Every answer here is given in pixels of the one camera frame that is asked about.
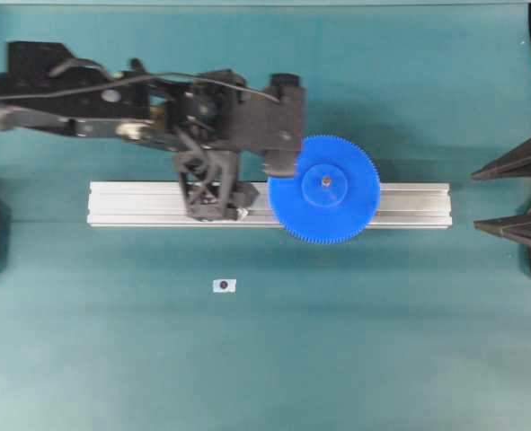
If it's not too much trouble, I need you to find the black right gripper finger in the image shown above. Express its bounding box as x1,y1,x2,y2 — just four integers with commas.
270,73,300,88
261,149,300,176

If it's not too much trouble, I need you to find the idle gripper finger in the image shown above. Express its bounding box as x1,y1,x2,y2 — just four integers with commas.
471,138,531,180
473,208,531,249

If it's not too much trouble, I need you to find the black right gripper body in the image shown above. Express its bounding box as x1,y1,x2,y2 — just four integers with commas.
156,69,247,153

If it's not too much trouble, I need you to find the large blue plastic gear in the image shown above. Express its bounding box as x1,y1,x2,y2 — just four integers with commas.
268,135,381,244

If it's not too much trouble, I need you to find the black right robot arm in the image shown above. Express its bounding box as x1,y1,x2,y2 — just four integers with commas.
0,41,382,244

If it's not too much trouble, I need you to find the white marker sticker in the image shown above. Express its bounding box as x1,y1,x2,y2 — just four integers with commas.
212,278,236,294

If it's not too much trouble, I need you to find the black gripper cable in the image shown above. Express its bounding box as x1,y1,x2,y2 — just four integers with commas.
0,69,280,105

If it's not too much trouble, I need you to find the clear shaft mount left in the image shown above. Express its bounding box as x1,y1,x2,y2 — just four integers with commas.
235,207,249,222

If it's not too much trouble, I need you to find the silver aluminium extrusion rail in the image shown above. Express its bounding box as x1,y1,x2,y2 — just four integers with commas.
87,181,453,229

